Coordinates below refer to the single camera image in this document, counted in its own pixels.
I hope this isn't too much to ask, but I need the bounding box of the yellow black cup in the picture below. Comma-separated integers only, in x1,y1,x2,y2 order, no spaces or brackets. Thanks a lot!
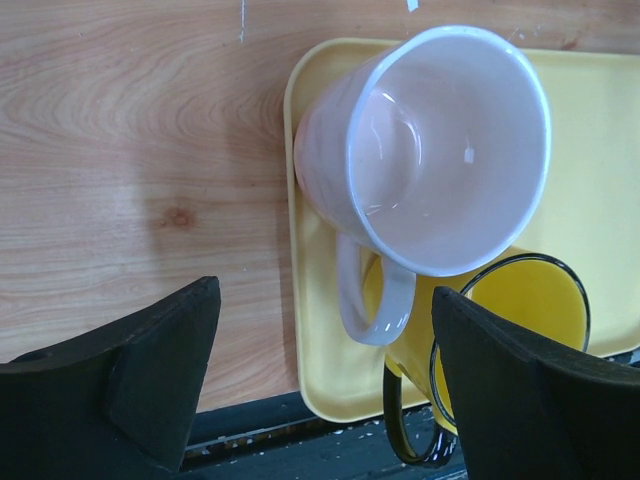
383,247,591,468

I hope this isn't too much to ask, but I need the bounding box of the yellow plastic tray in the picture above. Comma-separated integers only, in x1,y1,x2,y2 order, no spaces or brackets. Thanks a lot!
287,49,639,423

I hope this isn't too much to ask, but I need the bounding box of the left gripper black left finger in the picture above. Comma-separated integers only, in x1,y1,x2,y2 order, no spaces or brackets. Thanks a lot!
1,276,221,479

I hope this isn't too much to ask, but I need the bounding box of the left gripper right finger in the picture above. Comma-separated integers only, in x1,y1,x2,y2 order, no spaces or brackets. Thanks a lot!
432,287,639,479

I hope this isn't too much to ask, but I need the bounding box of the pink cup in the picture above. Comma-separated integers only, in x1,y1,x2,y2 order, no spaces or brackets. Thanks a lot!
293,25,552,346

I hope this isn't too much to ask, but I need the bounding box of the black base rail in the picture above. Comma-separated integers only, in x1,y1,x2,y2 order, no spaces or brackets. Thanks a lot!
177,392,467,479

